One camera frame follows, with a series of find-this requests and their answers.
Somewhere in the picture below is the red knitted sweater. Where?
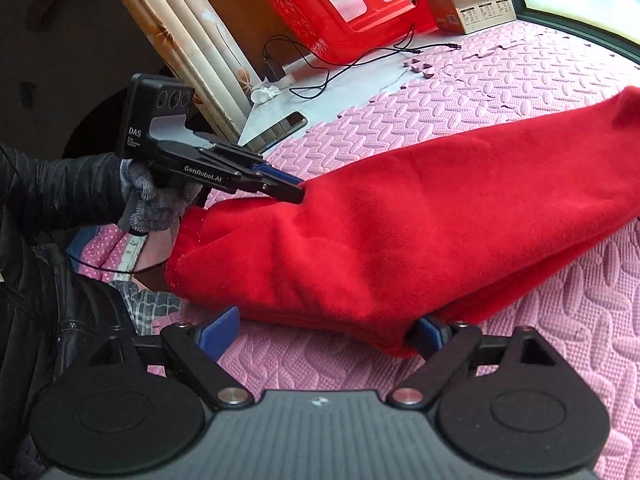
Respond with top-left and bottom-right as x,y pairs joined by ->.
165,87 -> 639,356

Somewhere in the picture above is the black jacket sleeve forearm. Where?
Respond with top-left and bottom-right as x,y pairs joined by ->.
1,146 -> 126,235

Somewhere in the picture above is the grey gloved left hand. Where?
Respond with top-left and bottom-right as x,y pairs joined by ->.
117,159 -> 202,235

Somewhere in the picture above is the black smartphone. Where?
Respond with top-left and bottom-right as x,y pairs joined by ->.
244,112 -> 308,154

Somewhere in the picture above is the plaid cloth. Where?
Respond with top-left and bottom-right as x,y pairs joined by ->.
111,281 -> 181,336

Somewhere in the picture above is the black power adapter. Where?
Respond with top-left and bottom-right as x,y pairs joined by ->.
262,58 -> 286,82

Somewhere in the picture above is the pink dotted cloth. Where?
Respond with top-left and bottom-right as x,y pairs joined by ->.
77,224 -> 132,283

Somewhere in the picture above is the beige patterned curtain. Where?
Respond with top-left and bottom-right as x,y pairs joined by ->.
122,0 -> 259,142

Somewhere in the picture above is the pink foam floor mat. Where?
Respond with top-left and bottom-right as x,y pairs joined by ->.
79,19 -> 640,480

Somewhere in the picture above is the brown wooden cabinet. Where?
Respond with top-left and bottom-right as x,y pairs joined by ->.
208,0 -> 304,79

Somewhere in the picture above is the red plastic stool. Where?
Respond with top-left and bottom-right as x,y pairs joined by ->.
270,0 -> 436,65

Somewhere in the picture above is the brown cardboard box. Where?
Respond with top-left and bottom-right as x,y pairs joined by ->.
426,0 -> 516,35

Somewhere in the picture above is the black charging cable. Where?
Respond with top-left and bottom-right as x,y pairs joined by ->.
260,23 -> 462,101

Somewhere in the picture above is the green window frame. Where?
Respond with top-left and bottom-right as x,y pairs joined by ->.
489,0 -> 640,66

